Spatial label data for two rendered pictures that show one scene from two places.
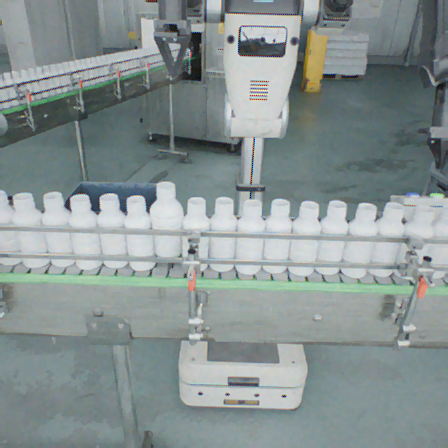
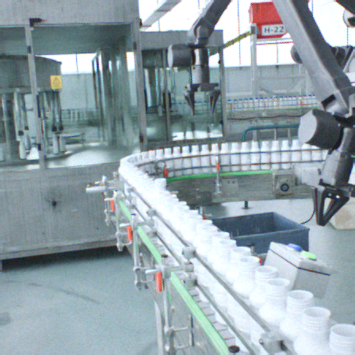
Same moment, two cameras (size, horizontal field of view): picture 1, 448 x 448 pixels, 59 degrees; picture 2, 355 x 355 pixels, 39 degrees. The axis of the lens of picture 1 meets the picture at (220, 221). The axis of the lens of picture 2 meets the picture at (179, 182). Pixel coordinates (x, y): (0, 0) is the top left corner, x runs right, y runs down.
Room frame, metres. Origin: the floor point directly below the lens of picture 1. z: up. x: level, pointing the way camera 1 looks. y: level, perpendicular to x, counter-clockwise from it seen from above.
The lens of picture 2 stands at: (0.42, -1.47, 1.45)
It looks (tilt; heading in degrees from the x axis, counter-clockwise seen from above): 9 degrees down; 76
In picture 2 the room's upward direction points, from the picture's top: 3 degrees counter-clockwise
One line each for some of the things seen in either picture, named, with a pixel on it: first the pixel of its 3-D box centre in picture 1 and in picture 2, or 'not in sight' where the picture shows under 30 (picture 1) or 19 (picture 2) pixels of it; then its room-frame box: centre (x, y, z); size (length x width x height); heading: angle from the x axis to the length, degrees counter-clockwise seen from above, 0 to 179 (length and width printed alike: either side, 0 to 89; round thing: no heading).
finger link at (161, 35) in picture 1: (173, 49); (196, 101); (0.87, 0.11, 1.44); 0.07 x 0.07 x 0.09; 1
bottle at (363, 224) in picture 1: (359, 240); (196, 250); (0.73, -0.30, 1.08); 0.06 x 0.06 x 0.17
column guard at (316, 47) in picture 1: (314, 61); not in sight; (8.33, -1.75, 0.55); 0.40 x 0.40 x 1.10; 0
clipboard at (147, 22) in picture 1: (150, 33); not in sight; (4.63, 0.81, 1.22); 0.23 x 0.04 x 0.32; 72
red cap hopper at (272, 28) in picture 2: not in sight; (280, 95); (3.98, 6.16, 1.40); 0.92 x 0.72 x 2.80; 162
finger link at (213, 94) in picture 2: (174, 47); (207, 100); (0.90, 0.11, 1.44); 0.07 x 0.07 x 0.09; 1
